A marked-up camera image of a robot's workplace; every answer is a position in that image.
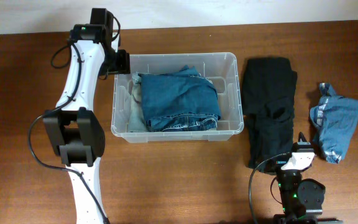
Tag black garment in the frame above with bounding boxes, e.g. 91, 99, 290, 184
242, 57, 298, 175

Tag light grey-blue jeans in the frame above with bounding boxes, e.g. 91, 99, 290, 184
127, 73, 149, 133

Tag dark blue jeans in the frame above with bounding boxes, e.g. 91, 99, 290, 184
133, 65, 221, 132

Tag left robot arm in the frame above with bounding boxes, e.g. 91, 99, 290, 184
42, 8, 131, 223

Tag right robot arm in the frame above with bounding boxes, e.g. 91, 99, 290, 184
273, 133, 343, 224

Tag blue crumpled shirt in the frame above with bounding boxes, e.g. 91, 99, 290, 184
309, 83, 358, 164

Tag clear plastic storage bin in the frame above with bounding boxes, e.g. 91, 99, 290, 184
111, 52, 244, 143

